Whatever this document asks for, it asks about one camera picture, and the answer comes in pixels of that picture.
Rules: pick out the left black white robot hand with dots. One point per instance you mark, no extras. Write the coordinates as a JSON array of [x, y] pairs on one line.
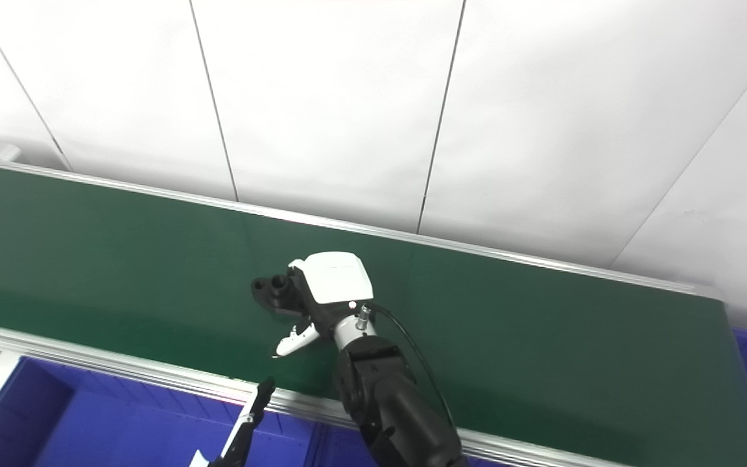
[[253, 415]]

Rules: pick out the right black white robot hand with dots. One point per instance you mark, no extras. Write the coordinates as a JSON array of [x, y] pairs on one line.
[[338, 279]]

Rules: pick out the black plastic machine part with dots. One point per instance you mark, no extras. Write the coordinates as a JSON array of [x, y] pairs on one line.
[[268, 290]]

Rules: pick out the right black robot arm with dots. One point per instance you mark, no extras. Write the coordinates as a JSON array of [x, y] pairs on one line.
[[386, 402]]

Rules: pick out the green conveyor belt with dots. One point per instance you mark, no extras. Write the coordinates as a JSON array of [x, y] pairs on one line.
[[120, 259]]

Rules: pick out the aluminium conveyor side rail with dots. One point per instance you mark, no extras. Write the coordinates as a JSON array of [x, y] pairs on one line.
[[360, 227], [120, 371]]

